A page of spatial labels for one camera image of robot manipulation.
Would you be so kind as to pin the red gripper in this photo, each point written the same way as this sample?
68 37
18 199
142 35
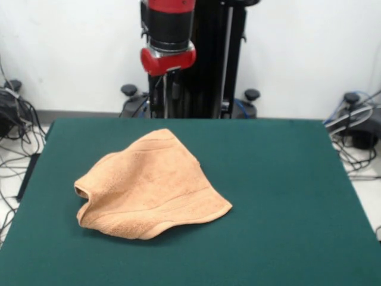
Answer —
166 62

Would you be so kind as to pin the tan terry towel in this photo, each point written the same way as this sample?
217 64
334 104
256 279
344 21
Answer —
149 184

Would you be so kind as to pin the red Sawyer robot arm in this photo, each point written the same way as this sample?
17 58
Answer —
169 21

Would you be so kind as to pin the black round knob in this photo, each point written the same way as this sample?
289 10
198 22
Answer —
252 94
12 84
128 89
351 97

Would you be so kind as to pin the dark green table cloth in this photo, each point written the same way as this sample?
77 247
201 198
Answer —
282 178

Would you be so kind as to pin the dark grey stand base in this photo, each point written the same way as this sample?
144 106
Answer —
4 119
363 134

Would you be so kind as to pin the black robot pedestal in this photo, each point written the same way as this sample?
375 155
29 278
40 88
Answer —
208 59

